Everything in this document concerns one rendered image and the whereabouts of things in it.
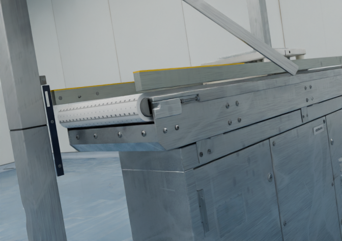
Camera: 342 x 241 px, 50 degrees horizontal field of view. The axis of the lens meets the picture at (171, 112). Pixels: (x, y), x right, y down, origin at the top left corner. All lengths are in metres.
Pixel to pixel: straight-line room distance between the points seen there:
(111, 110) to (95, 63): 4.99
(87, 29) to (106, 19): 0.39
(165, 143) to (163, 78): 0.11
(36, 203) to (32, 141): 0.13
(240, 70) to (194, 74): 0.17
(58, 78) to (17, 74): 5.49
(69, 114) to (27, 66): 0.14
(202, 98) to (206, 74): 0.05
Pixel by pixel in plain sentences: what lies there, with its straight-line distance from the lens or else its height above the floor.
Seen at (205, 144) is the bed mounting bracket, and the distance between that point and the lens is 0.81.
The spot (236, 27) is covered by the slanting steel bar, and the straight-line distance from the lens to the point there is 0.80.
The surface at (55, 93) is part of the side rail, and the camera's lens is 0.84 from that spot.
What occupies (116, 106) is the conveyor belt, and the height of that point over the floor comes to 0.80.
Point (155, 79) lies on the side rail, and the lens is 0.64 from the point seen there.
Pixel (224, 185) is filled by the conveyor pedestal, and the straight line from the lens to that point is 0.88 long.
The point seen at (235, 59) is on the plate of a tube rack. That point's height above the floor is 0.88.
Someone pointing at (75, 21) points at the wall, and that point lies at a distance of 5.98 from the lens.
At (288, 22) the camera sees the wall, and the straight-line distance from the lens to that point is 4.19.
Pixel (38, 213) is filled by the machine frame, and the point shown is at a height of 0.60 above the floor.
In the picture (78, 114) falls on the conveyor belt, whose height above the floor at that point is 0.79.
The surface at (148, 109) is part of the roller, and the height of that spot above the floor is 0.79.
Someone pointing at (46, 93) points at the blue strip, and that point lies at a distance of 0.84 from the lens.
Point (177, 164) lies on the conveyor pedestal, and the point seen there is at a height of 0.66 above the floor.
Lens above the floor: 0.81
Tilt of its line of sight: 3 degrees down
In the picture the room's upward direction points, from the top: 9 degrees counter-clockwise
